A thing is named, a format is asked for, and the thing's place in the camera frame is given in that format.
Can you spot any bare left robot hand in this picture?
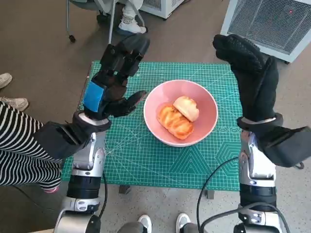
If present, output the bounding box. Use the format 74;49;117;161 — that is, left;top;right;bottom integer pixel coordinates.
82;33;151;121

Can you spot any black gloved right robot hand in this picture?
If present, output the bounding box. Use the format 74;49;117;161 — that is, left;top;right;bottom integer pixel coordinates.
212;33;279;121

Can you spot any pink bowl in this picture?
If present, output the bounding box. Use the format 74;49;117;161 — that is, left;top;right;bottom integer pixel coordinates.
143;80;219;148

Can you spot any long toy bread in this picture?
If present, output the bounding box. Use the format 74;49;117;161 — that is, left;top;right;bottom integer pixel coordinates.
157;104;195;141

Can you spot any round toy bread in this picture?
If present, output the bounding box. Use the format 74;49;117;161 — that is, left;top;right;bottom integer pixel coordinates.
173;96;200;122

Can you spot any white appliance with mesh grille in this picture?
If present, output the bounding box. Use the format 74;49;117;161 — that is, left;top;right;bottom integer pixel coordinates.
220;0;311;63

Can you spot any grey chair with metal legs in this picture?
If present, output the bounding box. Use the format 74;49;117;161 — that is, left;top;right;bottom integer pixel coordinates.
65;0;146;46

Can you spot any person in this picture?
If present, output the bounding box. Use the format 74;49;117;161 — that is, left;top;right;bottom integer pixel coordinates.
97;0;148;34
0;101;64;194
118;213;202;233
0;72;29;112

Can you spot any green cutting mat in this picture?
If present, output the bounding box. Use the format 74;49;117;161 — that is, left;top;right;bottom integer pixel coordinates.
60;60;243;192

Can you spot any small white cabinet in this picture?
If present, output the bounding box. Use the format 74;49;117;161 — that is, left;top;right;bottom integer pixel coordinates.
139;0;187;19

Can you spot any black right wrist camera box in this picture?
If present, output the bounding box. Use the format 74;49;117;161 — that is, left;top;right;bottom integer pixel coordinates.
255;126;311;168

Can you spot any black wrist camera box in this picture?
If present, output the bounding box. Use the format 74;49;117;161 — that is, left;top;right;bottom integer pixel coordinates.
33;121;91;161
255;126;311;168

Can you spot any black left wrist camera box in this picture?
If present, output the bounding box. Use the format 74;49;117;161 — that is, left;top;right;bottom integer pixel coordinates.
33;121;91;161

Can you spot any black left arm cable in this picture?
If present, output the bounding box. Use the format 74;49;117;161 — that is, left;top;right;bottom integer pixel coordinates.
97;169;109;219

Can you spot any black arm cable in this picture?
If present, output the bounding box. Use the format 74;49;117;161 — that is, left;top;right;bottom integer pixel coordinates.
97;169;109;219
196;156;242;233

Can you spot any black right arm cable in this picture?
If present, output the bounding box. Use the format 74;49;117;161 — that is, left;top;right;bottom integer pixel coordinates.
196;156;242;233

